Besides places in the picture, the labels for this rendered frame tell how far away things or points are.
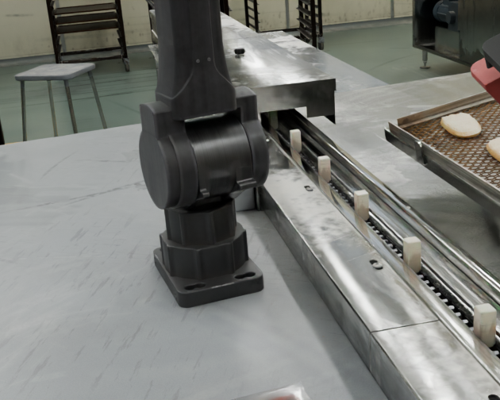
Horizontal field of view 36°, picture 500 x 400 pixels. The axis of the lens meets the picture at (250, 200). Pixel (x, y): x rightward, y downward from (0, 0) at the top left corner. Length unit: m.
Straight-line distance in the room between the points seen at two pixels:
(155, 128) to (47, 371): 0.22
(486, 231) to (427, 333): 0.31
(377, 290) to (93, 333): 0.26
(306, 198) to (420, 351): 0.34
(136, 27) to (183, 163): 7.07
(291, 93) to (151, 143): 0.52
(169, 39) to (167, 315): 0.25
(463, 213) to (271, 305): 0.30
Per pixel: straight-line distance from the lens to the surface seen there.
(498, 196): 0.78
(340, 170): 1.00
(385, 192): 0.88
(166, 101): 0.70
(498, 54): 0.41
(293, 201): 0.86
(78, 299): 0.79
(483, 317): 0.62
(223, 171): 0.71
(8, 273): 0.88
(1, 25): 7.76
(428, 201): 0.97
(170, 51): 0.69
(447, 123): 0.99
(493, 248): 0.85
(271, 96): 1.19
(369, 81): 1.67
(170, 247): 0.76
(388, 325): 0.61
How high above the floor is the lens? 1.16
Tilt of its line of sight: 20 degrees down
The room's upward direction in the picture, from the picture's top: 5 degrees counter-clockwise
